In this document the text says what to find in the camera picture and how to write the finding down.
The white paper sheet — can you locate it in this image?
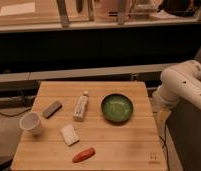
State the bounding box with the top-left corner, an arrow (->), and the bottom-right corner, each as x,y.
0,2 -> 35,16

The black cable on floor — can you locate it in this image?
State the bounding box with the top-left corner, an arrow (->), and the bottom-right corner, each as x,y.
0,106 -> 32,118

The white sponge block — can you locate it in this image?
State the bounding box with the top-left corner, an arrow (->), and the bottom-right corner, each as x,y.
60,124 -> 80,146

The grey rectangular block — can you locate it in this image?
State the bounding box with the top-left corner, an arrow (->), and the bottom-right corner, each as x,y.
43,101 -> 62,119

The red orange pepper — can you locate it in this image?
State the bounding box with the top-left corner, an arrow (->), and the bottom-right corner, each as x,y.
72,148 -> 95,163

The green ceramic bowl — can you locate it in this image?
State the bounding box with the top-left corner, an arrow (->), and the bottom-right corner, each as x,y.
101,94 -> 134,123

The white tube bottle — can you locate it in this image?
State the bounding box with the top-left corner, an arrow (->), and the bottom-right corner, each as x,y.
73,91 -> 89,122

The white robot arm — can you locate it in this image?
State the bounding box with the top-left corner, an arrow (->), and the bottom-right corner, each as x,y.
153,60 -> 201,110

